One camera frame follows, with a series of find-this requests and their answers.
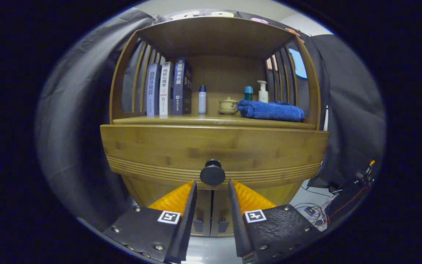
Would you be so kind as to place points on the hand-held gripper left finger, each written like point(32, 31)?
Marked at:
point(187, 227)

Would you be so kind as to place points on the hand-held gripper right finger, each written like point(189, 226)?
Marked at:
point(237, 227)

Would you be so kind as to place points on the wooden drawer with black knob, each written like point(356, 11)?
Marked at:
point(159, 146)

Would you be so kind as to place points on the wooden cabinet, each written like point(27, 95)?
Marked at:
point(214, 36)

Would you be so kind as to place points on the black equipment with orange part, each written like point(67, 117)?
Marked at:
point(346, 198)

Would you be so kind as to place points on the folded blue towel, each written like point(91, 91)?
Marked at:
point(269, 111)

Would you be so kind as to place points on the beige lidded teacup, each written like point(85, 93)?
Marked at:
point(228, 105)

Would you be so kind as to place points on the white bottle with blue cap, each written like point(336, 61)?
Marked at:
point(202, 102)

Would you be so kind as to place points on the teal capped bottle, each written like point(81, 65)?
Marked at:
point(248, 94)

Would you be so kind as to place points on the white pump bottle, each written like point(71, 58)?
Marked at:
point(263, 96)

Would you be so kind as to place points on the white book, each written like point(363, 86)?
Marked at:
point(165, 91)

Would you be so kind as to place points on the dark navy book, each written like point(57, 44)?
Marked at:
point(180, 88)

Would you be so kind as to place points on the light blue book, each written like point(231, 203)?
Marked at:
point(152, 91)

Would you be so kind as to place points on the black backdrop cloth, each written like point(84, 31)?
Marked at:
point(71, 128)

